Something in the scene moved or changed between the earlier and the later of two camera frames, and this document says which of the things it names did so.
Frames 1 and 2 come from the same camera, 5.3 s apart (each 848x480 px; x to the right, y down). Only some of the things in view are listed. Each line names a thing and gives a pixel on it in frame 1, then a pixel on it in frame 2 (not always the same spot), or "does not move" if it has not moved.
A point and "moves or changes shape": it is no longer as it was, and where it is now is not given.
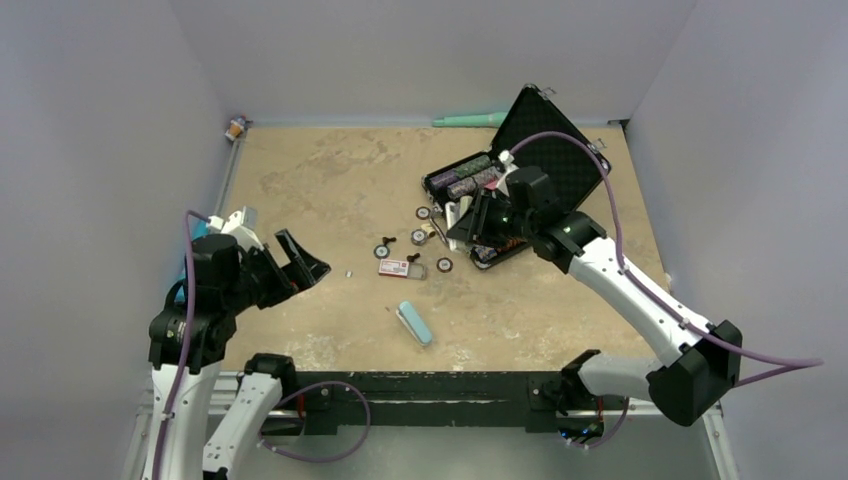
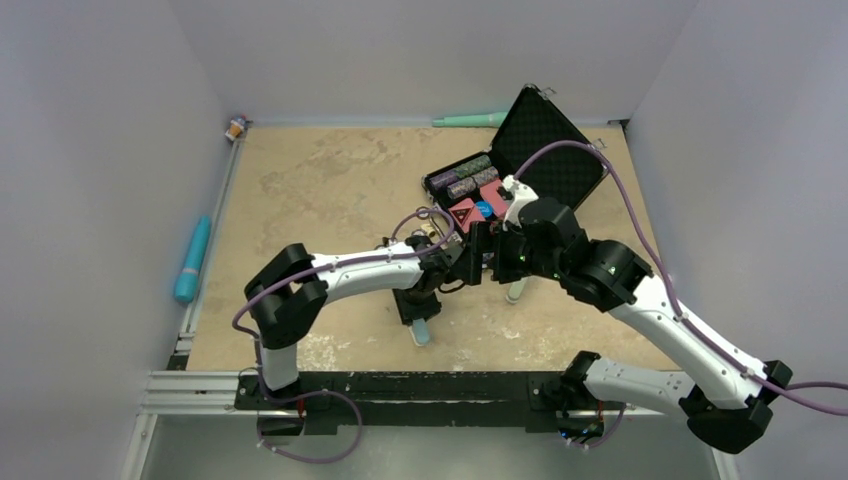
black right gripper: x=474 y=224 -> x=500 y=271
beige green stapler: x=454 y=211 -> x=515 y=291
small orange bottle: x=236 y=127 does not move
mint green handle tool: x=489 y=120 does not move
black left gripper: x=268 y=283 -> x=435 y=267
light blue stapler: x=414 y=324 moves or changes shape
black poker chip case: x=550 y=159 does not move
